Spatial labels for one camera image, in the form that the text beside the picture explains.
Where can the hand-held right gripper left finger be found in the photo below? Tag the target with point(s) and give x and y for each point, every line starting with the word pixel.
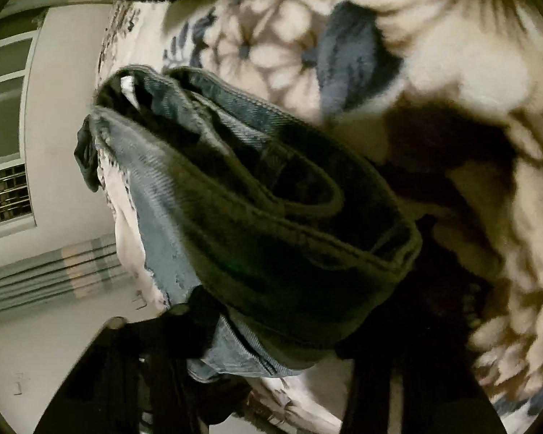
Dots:
pixel 194 325

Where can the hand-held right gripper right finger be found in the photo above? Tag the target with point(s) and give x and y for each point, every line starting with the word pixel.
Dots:
pixel 416 325

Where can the blue denim pants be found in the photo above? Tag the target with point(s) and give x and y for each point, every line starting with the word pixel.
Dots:
pixel 262 244

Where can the striped curtain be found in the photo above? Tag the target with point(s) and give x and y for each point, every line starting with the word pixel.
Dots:
pixel 49 271

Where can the window with metal grille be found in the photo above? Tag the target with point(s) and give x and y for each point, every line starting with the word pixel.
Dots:
pixel 4 144

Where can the floral printed blanket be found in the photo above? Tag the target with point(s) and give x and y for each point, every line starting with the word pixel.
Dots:
pixel 434 54

